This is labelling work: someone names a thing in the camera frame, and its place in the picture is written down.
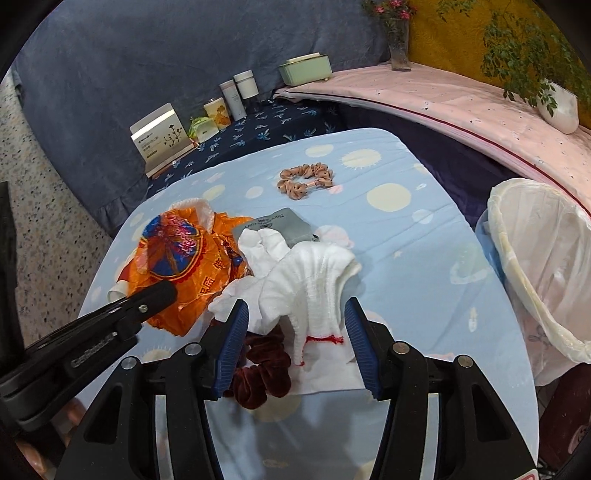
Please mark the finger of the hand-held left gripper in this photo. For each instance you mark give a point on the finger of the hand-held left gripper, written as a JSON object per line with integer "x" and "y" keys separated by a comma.
{"x": 147, "y": 300}

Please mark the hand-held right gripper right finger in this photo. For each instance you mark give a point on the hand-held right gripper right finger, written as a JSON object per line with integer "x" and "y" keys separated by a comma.
{"x": 358, "y": 341}

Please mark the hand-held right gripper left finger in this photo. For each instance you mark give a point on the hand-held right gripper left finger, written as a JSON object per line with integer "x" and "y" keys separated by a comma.
{"x": 233, "y": 341}

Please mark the dark red velvet scrunchie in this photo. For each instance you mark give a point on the dark red velvet scrunchie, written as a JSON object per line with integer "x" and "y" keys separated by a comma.
{"x": 263, "y": 374}

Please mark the orange printed plastic bag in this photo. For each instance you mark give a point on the orange printed plastic bag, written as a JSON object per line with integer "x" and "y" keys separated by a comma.
{"x": 184, "y": 249}

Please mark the white knitted cloth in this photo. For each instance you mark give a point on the white knitted cloth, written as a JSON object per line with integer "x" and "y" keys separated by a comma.
{"x": 300, "y": 272}

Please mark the waste bin with white liner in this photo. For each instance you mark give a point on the waste bin with white liner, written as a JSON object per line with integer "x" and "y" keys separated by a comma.
{"x": 545, "y": 258}

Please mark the light blue dotted tablecloth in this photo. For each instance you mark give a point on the light blue dotted tablecloth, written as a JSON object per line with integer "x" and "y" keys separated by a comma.
{"x": 392, "y": 240}

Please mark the grey packet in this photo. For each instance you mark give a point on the grey packet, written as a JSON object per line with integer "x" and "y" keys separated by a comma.
{"x": 281, "y": 224}

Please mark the pink dotted scrunchie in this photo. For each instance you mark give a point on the pink dotted scrunchie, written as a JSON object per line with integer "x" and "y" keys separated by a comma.
{"x": 288, "y": 187}

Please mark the white flower print box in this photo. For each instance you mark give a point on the white flower print box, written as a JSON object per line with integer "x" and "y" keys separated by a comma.
{"x": 161, "y": 134}

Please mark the green packet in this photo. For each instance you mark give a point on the green packet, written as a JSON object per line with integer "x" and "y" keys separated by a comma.
{"x": 203, "y": 129}

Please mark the yellow printed tin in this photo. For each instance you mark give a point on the yellow printed tin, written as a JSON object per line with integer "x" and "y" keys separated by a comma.
{"x": 217, "y": 113}

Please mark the navy leaf print cloth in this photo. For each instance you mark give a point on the navy leaf print cloth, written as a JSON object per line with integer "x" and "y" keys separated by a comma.
{"x": 258, "y": 129}

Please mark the dark blue cloth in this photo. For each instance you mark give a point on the dark blue cloth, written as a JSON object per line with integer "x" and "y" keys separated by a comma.
{"x": 438, "y": 143}

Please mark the white bottle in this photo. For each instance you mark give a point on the white bottle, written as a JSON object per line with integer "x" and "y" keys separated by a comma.
{"x": 233, "y": 99}

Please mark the dark red object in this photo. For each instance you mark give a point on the dark red object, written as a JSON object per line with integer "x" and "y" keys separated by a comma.
{"x": 568, "y": 415}

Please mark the white jar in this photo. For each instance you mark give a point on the white jar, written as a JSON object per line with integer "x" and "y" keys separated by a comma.
{"x": 245, "y": 85}

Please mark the grey-blue backdrop cloth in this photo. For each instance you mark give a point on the grey-blue backdrop cloth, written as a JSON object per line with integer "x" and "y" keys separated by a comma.
{"x": 138, "y": 55}

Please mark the pink cloth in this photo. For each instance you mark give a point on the pink cloth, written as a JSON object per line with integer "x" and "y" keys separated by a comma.
{"x": 415, "y": 92}

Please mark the green tissue box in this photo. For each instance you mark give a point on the green tissue box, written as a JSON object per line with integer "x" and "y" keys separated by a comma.
{"x": 304, "y": 71}

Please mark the glass vase with pink flowers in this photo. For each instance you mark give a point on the glass vase with pink flowers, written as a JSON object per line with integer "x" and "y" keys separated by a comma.
{"x": 399, "y": 46}

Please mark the green plant in white pot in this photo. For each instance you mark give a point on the green plant in white pot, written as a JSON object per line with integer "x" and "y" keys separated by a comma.
{"x": 561, "y": 108}

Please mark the yellow cloth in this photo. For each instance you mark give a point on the yellow cloth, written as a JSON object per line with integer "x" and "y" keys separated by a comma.
{"x": 452, "y": 37}

